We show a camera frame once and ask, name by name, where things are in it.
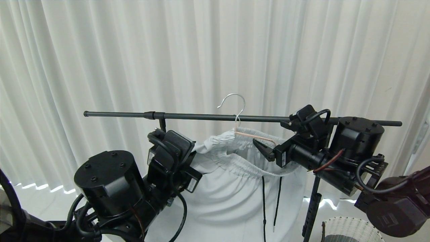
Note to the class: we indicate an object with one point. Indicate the pale grey garment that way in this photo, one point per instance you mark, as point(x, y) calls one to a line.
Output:
point(228, 195)

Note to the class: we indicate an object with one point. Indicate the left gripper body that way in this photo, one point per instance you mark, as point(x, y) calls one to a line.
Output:
point(192, 178)

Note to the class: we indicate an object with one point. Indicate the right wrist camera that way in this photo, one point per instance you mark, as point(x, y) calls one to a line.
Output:
point(307, 116)

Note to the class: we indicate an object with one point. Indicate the black clothes rack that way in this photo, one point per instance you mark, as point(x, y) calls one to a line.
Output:
point(195, 116)

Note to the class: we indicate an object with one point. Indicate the white curtain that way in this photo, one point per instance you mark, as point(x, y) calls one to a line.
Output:
point(201, 50)

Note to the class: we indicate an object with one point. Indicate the white laundry basket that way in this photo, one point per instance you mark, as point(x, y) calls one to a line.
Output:
point(352, 228)

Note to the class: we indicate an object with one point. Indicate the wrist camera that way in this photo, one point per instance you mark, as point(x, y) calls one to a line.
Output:
point(174, 144)
point(307, 116)

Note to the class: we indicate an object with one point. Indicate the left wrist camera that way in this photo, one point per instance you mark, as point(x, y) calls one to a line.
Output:
point(174, 144)

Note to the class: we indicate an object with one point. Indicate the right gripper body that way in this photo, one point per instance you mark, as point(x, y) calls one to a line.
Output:
point(302, 154)

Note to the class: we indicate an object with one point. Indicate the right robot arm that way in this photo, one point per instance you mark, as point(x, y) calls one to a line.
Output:
point(359, 141)

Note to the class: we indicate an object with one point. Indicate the pink clothes hanger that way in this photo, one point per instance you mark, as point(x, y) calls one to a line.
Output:
point(255, 136)

